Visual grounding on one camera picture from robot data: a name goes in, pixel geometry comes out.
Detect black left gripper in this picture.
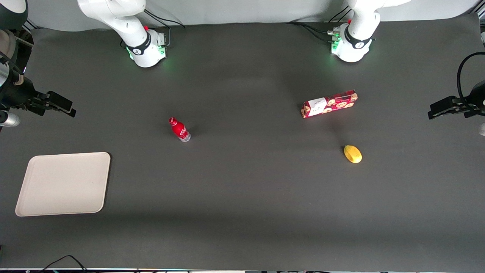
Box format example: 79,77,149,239
428,81,485,120

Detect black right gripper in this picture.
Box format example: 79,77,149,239
0,77,77,118

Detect red coke bottle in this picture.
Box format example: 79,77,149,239
169,117,191,143

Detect beige rectangular tray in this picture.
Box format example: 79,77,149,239
15,152,111,217

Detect yellow lemon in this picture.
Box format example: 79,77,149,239
344,145,363,164

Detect red cookie box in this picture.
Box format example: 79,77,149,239
301,89,358,119

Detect dark grey table cloth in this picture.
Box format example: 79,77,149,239
0,13,485,272

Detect black looped gripper cable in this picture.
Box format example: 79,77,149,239
456,52,485,102

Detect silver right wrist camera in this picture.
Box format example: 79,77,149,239
0,111,20,128

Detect black right arm base cable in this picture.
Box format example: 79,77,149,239
120,8,186,49

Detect black arm base cable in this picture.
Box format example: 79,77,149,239
287,5,351,44
120,8,186,49

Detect black left arm base cable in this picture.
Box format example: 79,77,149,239
287,5,351,44

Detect thin black table edge cable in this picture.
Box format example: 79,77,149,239
40,255,88,273

